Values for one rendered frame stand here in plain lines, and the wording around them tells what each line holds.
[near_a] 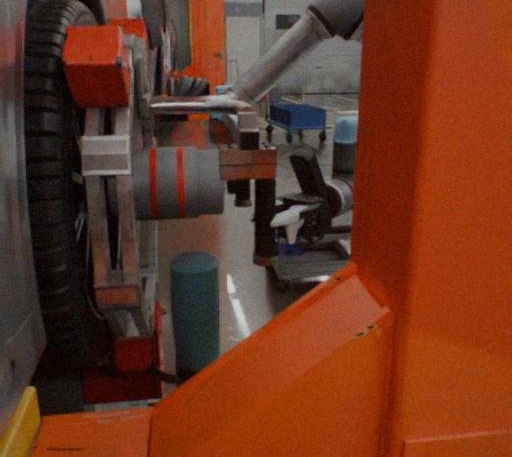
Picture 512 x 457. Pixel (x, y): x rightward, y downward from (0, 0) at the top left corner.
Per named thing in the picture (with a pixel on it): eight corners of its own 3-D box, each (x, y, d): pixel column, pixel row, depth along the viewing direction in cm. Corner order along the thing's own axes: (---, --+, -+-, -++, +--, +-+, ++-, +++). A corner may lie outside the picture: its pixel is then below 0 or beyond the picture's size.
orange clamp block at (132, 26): (111, 73, 109) (112, 38, 111) (149, 73, 110) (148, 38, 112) (106, 53, 102) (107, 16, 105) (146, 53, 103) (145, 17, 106)
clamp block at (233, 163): (218, 173, 84) (217, 142, 83) (272, 172, 85) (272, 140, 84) (220, 181, 79) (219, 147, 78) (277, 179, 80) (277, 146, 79)
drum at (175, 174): (119, 209, 106) (114, 142, 102) (221, 205, 108) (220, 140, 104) (110, 232, 92) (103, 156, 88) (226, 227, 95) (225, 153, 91)
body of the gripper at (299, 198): (309, 247, 90) (341, 229, 100) (310, 201, 88) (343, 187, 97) (274, 238, 95) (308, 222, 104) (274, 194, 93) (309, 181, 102)
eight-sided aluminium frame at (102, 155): (135, 261, 130) (120, 39, 115) (161, 259, 131) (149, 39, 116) (103, 397, 79) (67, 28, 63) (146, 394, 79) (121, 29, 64)
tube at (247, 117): (140, 118, 93) (136, 58, 90) (244, 116, 95) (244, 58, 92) (130, 132, 76) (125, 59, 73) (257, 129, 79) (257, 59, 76)
